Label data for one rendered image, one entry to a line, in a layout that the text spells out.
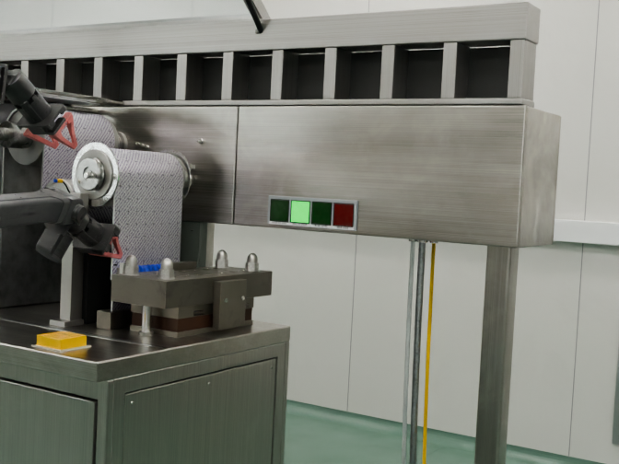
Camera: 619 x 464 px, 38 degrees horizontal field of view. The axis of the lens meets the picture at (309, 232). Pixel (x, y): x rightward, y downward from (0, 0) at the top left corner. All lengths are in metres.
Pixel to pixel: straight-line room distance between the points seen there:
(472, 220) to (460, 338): 2.61
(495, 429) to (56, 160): 1.23
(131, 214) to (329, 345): 2.88
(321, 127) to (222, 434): 0.75
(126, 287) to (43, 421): 0.34
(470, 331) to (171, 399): 2.77
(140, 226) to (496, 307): 0.85
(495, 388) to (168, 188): 0.91
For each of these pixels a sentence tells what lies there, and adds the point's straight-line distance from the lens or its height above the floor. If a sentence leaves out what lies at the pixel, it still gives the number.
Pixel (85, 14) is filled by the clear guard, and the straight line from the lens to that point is 2.70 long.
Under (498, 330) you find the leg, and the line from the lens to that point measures 2.15.
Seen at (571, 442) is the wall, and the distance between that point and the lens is 4.47.
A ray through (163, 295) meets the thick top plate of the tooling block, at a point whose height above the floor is 1.00.
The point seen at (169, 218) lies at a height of 1.15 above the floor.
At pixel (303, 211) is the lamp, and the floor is 1.19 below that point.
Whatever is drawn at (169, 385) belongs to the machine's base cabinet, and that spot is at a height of 0.82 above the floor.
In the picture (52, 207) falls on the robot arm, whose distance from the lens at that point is 1.87.
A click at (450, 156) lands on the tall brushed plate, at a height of 1.33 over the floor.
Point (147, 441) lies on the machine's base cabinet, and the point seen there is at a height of 0.72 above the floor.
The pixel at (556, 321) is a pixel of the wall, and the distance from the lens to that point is 4.39.
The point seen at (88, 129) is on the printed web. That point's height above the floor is 1.36.
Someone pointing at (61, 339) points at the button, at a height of 0.92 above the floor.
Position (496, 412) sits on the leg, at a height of 0.75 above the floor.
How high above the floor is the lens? 1.25
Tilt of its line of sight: 3 degrees down
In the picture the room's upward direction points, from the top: 3 degrees clockwise
